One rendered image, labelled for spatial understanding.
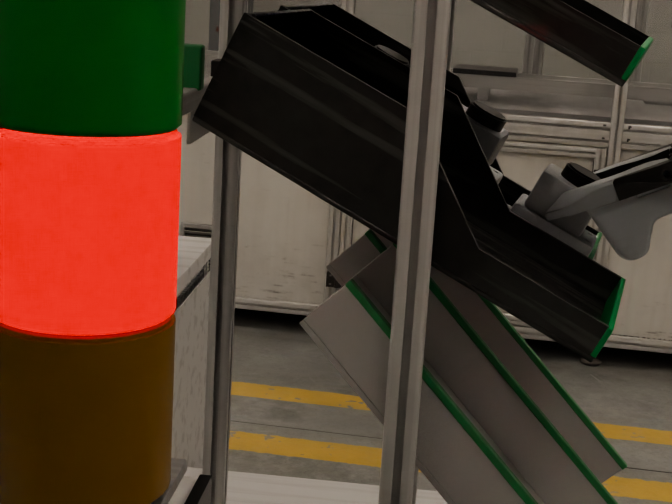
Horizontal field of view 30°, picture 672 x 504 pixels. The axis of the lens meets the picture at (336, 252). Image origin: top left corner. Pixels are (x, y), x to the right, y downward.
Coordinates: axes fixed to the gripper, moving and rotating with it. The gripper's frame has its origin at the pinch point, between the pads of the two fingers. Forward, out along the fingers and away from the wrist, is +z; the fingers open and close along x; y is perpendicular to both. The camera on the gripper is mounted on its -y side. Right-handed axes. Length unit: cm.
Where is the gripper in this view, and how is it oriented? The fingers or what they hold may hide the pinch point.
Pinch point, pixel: (563, 195)
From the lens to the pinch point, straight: 91.9
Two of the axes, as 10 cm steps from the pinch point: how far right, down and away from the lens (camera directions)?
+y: 3.5, 9.3, 1.0
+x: 2.7, -2.0, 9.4
